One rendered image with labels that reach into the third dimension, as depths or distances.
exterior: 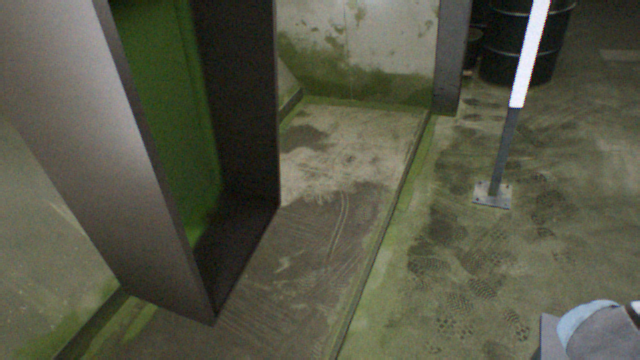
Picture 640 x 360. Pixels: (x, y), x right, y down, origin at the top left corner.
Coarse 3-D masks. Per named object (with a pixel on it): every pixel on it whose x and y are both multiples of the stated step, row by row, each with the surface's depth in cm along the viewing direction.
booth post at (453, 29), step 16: (448, 0) 219; (464, 0) 216; (448, 16) 225; (464, 16) 221; (448, 32) 232; (464, 32) 227; (448, 48) 238; (464, 48) 234; (448, 64) 245; (448, 80) 252; (448, 96) 260; (432, 112) 274; (448, 112) 268
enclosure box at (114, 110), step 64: (0, 0) 51; (64, 0) 47; (128, 0) 93; (192, 0) 107; (256, 0) 100; (0, 64) 61; (64, 64) 56; (128, 64) 99; (192, 64) 123; (256, 64) 115; (64, 128) 68; (128, 128) 61; (192, 128) 138; (256, 128) 133; (64, 192) 87; (128, 192) 76; (192, 192) 151; (256, 192) 160; (128, 256) 101; (192, 256) 91
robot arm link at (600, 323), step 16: (592, 304) 48; (608, 304) 48; (560, 320) 50; (576, 320) 48; (592, 320) 47; (608, 320) 46; (624, 320) 44; (560, 336) 50; (576, 336) 47; (592, 336) 46; (608, 336) 44; (624, 336) 43; (576, 352) 47; (592, 352) 45; (608, 352) 44; (624, 352) 43
